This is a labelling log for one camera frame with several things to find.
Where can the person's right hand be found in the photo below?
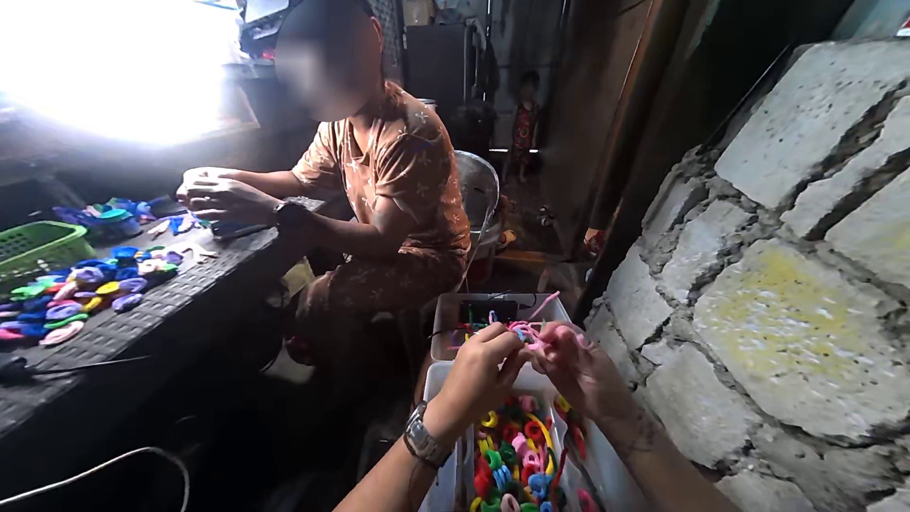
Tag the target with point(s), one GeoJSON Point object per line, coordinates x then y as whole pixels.
{"type": "Point", "coordinates": [591, 373]}

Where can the person's left hand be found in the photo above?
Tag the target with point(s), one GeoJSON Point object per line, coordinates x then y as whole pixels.
{"type": "Point", "coordinates": [475, 375]}

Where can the person's right fingers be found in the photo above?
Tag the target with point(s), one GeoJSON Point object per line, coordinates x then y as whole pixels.
{"type": "Point", "coordinates": [559, 344]}

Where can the person's left fingers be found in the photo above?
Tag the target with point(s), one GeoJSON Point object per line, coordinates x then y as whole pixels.
{"type": "Point", "coordinates": [502, 345]}

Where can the person's right forearm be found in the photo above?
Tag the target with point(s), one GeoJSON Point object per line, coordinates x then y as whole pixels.
{"type": "Point", "coordinates": [665, 459]}

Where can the person's left forearm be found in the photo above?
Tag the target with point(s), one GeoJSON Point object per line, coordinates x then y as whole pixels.
{"type": "Point", "coordinates": [398, 466]}

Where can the small clear plastic container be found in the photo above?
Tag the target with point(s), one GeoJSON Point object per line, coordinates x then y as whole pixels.
{"type": "Point", "coordinates": [444, 327]}

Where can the pile of colourful fuzzy coils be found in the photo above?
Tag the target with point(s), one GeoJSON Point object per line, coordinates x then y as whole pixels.
{"type": "Point", "coordinates": [515, 455]}

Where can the large white plastic container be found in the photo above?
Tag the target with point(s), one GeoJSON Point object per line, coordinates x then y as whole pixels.
{"type": "Point", "coordinates": [604, 466]}

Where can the brown wooden door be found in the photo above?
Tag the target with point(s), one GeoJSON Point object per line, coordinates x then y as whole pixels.
{"type": "Point", "coordinates": [584, 128]}

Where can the dark grey cabinet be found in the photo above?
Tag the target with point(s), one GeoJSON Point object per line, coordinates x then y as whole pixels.
{"type": "Point", "coordinates": [435, 64]}

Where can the black woven-top table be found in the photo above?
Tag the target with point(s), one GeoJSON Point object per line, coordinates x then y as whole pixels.
{"type": "Point", "coordinates": [170, 306]}

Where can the heap of blue purple pieces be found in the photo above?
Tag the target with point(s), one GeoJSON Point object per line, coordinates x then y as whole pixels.
{"type": "Point", "coordinates": [153, 211]}

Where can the teal-lidded round container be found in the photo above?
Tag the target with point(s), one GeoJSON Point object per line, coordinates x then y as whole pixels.
{"type": "Point", "coordinates": [117, 222]}

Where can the heap of colourful felt rolls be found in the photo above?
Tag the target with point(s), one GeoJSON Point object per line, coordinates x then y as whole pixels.
{"type": "Point", "coordinates": [89, 291]}

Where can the green plastic basket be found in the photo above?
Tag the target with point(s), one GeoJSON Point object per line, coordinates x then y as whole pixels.
{"type": "Point", "coordinates": [42, 249]}

